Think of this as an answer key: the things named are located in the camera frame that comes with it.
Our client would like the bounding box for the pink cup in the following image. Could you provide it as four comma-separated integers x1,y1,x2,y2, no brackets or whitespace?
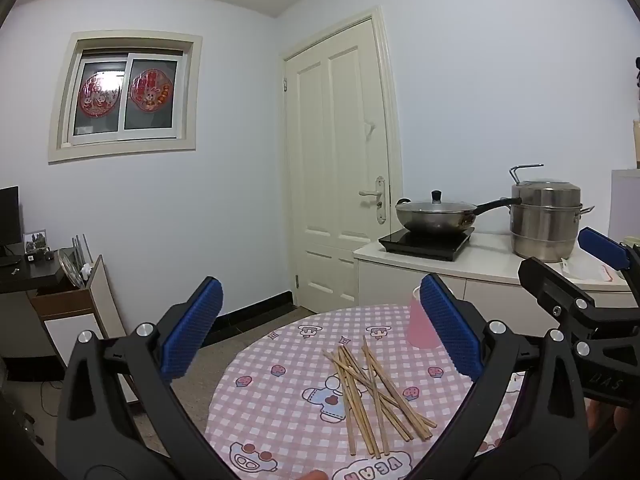
407,285,443,350

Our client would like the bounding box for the white framed window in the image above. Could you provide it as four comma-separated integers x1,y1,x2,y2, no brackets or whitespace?
48,30,203,163

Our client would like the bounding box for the stainless steel steamer pot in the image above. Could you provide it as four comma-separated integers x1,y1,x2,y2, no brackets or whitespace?
507,164,595,263

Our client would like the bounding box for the pink checkered tablecloth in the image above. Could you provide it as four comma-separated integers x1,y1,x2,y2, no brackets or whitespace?
209,305,531,480

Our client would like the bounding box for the black monitor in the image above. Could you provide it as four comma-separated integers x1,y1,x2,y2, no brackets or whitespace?
0,186,22,267

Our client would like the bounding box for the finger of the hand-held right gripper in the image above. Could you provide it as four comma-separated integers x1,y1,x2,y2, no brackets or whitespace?
577,226,640,281
518,258,608,331

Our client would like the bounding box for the glass wok lid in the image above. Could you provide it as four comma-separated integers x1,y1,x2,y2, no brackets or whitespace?
396,190,478,212

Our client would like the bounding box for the white cloth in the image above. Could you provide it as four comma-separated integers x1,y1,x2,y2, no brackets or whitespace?
560,255,618,281

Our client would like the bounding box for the person's right hand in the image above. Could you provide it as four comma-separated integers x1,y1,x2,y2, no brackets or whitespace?
586,401,640,433

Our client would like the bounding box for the steel wok with black handle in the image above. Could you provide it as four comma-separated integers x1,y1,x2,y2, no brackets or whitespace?
396,197,522,235

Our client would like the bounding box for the metal door handle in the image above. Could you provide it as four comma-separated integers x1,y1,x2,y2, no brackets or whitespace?
359,176,388,224

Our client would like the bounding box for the black induction cooktop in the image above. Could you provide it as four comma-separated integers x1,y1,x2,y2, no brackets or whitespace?
378,226,476,262

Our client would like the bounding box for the cream panel door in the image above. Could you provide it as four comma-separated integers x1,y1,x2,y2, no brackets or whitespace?
280,7,403,313

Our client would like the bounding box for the white counter cabinet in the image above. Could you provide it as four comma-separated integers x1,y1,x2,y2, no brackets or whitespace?
353,232,633,321

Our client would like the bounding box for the dark desk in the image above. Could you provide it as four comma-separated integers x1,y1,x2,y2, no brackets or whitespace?
0,247,76,296

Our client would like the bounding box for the red round window decoration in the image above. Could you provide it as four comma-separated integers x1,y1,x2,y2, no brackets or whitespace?
80,74,123,117
129,71,173,110

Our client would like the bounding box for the metal lid rack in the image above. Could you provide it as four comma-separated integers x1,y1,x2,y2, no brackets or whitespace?
72,232,95,267

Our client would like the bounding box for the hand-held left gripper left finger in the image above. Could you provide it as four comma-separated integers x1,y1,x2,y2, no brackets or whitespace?
56,276,224,480

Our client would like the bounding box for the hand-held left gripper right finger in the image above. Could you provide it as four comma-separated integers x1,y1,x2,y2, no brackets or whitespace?
419,274,593,480

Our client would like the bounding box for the pile of wooden chopsticks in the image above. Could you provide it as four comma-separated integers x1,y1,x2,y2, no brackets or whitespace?
322,336,437,458

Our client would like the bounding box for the metal pot lid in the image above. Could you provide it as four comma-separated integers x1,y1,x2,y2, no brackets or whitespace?
57,249,86,288

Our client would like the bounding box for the wooden side cabinet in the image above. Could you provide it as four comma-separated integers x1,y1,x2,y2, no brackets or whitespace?
27,254,146,406

